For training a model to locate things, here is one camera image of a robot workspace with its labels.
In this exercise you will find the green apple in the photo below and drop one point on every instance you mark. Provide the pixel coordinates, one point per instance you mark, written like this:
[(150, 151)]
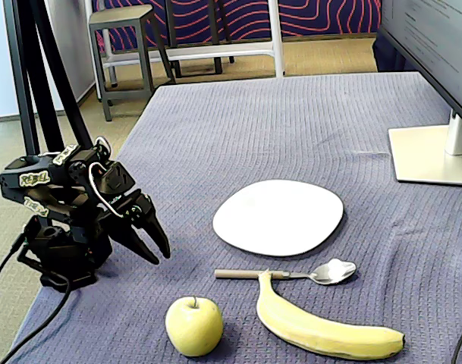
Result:
[(194, 328)]

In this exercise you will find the dark metal stool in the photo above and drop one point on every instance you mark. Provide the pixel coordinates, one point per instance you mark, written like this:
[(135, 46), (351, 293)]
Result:
[(173, 38)]

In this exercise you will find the white metal table frame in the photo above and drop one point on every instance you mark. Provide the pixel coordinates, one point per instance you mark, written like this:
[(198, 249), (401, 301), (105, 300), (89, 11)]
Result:
[(215, 51)]

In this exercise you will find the blue textured table cloth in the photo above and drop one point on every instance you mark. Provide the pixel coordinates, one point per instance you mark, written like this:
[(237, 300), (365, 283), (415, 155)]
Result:
[(276, 132)]

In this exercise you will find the black camera tripod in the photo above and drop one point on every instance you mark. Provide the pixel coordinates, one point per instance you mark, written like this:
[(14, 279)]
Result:
[(27, 106)]

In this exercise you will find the silver monitor stand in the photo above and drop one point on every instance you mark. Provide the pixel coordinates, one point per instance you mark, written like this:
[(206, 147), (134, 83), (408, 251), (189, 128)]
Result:
[(420, 155)]

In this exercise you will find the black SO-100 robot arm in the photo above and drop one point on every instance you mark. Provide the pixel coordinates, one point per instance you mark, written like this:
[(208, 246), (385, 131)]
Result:
[(63, 246)]

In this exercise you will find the computer monitor screen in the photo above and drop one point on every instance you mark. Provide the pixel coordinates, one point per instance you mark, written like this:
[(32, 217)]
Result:
[(435, 45)]

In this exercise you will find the white rounded plate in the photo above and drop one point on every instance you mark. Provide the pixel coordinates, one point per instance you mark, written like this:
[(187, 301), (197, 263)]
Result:
[(280, 218)]

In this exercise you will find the yellow banana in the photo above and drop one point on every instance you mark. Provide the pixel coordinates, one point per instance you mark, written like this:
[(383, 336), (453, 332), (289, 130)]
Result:
[(310, 326)]

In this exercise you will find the blue red wavy patterned panel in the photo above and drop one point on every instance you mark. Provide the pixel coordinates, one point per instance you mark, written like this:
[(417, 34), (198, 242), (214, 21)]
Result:
[(321, 15)]

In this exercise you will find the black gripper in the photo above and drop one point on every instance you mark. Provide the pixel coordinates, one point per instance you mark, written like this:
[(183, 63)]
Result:
[(136, 212)]

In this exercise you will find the grey metal stool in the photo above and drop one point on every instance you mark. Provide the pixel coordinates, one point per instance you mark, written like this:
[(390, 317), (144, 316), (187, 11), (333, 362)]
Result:
[(118, 17)]

